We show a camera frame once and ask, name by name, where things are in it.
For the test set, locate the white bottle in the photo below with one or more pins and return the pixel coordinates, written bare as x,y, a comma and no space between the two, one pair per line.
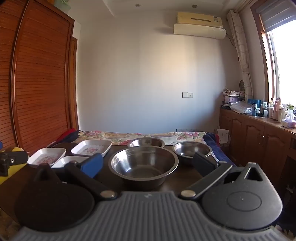
271,110

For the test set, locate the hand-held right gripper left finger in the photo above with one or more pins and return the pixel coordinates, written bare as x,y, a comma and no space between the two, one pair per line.
92,165

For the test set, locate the dark book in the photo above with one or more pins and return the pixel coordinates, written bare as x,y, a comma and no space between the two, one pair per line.
225,106

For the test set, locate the clear plastic bag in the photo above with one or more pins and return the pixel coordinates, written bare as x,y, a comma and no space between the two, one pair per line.
240,107

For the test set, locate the wooden door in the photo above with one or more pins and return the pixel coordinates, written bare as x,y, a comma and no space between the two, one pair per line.
74,81

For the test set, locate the brown woven fan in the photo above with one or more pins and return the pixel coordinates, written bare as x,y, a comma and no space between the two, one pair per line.
241,85

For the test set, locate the spray can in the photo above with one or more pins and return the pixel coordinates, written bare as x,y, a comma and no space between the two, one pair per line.
254,110

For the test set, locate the blue boxes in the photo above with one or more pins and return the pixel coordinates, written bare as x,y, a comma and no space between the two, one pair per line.
254,102

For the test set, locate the medium steel bowl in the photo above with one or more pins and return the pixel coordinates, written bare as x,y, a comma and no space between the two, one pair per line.
145,142

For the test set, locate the window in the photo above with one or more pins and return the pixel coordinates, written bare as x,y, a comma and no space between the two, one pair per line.
284,64

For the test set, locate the large steel bowl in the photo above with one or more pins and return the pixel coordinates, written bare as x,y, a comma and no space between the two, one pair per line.
143,162

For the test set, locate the blue blanket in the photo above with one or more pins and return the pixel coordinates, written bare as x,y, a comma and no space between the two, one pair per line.
219,150

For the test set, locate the wooden cabinet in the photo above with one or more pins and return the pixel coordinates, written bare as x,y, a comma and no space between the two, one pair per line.
261,139

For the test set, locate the pink bottle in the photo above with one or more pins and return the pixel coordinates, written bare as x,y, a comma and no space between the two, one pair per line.
278,109

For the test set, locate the yellow cloth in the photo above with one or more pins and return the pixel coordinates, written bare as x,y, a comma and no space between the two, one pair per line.
13,172

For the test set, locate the small steel bowl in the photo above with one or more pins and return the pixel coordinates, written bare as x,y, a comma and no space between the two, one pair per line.
189,149

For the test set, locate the purple box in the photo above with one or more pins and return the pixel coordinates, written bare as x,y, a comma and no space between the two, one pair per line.
232,99

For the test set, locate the tissue box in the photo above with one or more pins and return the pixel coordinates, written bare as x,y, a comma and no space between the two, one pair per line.
289,122

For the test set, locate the wooden louvered wardrobe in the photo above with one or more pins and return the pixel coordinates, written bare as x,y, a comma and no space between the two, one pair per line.
34,81

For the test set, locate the red cloth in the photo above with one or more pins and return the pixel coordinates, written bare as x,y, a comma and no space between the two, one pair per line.
67,134

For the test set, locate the grey window blind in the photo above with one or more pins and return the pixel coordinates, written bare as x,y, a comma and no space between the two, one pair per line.
277,14

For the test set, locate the wall power strip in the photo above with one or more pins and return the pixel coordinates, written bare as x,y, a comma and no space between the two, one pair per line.
187,130

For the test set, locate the green storage box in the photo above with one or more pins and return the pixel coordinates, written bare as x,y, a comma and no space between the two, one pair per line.
61,5

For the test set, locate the green cap bottle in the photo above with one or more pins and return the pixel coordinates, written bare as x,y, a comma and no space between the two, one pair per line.
290,107

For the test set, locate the floral blanket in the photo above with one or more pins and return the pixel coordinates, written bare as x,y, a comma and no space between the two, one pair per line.
115,135

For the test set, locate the white wall switch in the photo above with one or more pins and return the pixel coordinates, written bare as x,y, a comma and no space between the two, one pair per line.
187,95

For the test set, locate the wall air conditioner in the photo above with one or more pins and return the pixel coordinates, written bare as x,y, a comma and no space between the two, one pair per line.
198,29

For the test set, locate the white floral rectangular plate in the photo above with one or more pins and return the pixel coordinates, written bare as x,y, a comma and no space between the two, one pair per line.
91,148
67,161
47,157

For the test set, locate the patterned curtain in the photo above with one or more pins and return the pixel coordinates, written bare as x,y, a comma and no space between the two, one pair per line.
241,51

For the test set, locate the white paper bag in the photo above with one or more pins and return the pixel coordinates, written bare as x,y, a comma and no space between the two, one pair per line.
222,136

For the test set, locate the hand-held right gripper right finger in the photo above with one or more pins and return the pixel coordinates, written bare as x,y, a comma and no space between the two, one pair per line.
203,164

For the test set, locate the stack of newspapers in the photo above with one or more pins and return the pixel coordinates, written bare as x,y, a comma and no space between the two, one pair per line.
232,92

